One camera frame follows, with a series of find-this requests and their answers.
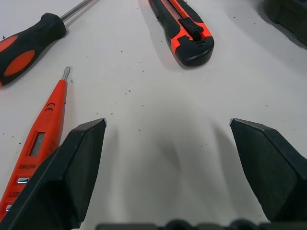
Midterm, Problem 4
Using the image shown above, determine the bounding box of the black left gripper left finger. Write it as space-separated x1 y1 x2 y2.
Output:
0 118 107 230

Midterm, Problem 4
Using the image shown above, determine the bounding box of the orange voltage tester pen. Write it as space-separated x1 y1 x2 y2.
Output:
0 66 71 219

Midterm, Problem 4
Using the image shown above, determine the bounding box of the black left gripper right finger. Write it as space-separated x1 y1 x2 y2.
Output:
229 117 307 225

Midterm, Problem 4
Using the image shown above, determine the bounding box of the orange black utility knife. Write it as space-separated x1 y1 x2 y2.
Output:
147 0 215 67

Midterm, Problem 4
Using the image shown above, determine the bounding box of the black orange handle screwdriver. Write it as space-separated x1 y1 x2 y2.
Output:
0 0 100 87

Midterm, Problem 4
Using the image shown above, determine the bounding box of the black tool case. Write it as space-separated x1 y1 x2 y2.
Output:
262 0 307 50

